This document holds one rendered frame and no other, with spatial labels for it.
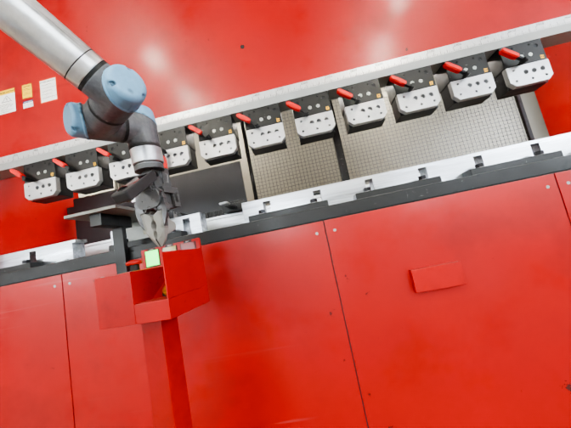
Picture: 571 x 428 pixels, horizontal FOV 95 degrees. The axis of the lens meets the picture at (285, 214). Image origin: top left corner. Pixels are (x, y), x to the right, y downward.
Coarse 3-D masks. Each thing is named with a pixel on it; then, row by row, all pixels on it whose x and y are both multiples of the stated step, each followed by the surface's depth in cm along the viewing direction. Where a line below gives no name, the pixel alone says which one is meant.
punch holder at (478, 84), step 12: (456, 60) 100; (468, 60) 99; (480, 60) 99; (444, 72) 101; (480, 72) 98; (444, 84) 102; (456, 84) 99; (468, 84) 99; (480, 84) 97; (492, 84) 97; (444, 96) 104; (456, 96) 98; (468, 96) 97; (480, 96) 98; (444, 108) 106; (456, 108) 105
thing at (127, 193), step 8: (144, 176) 63; (152, 176) 65; (128, 184) 61; (136, 184) 60; (144, 184) 62; (120, 192) 57; (128, 192) 57; (136, 192) 59; (120, 200) 58; (128, 200) 58
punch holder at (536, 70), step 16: (512, 48) 98; (528, 48) 97; (496, 64) 101; (512, 64) 97; (528, 64) 96; (544, 64) 96; (496, 80) 103; (512, 80) 96; (528, 80) 96; (544, 80) 95; (496, 96) 104
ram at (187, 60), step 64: (64, 0) 122; (128, 0) 118; (192, 0) 115; (256, 0) 111; (320, 0) 108; (384, 0) 105; (448, 0) 103; (512, 0) 100; (0, 64) 122; (128, 64) 115; (192, 64) 111; (256, 64) 108; (320, 64) 105; (0, 128) 118; (64, 128) 115
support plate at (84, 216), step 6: (90, 210) 83; (96, 210) 83; (102, 210) 82; (108, 210) 83; (114, 210) 85; (120, 210) 86; (126, 210) 88; (132, 210) 90; (66, 216) 84; (72, 216) 83; (78, 216) 83; (84, 216) 85; (126, 216) 96; (132, 216) 98
